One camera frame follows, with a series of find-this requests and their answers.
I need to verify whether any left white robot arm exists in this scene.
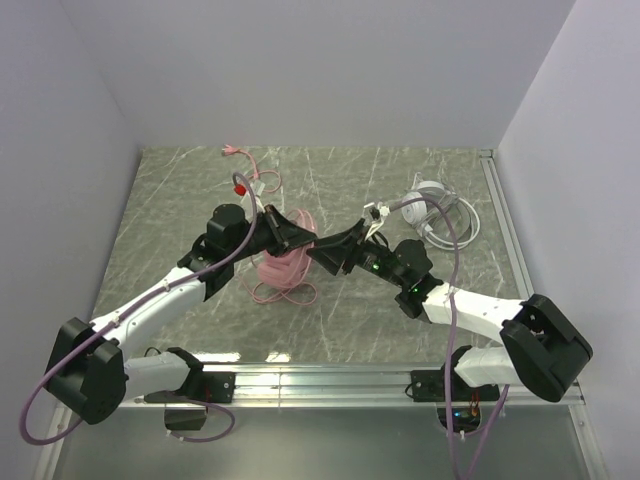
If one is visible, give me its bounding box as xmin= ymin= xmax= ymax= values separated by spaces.
xmin=44 ymin=204 xmax=317 ymax=425

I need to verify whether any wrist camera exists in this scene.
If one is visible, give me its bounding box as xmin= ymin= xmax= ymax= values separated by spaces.
xmin=233 ymin=180 xmax=266 ymax=203
xmin=363 ymin=202 xmax=390 ymax=240

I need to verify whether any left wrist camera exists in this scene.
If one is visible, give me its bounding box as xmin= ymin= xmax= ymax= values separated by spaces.
xmin=233 ymin=180 xmax=266 ymax=203

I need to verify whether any white headset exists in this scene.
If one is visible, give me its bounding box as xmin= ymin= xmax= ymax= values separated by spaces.
xmin=401 ymin=172 xmax=481 ymax=251

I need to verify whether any front aluminium rail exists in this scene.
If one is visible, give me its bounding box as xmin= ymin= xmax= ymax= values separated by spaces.
xmin=58 ymin=363 xmax=586 ymax=410

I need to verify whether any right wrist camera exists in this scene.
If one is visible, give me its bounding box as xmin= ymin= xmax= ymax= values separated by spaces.
xmin=363 ymin=202 xmax=390 ymax=240

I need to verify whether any pink headset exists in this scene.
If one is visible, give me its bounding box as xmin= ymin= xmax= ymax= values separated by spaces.
xmin=222 ymin=144 xmax=318 ymax=306

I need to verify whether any right side aluminium rail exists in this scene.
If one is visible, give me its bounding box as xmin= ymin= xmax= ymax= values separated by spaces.
xmin=479 ymin=149 xmax=535 ymax=299

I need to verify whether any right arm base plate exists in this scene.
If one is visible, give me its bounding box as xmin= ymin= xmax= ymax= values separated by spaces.
xmin=404 ymin=369 xmax=501 ymax=403

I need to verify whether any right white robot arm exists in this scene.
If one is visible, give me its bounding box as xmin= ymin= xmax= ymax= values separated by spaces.
xmin=307 ymin=221 xmax=593 ymax=403

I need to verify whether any aluminium rail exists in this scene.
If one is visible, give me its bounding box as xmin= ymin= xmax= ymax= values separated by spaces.
xmin=58 ymin=363 xmax=586 ymax=410
xmin=479 ymin=149 xmax=535 ymax=299

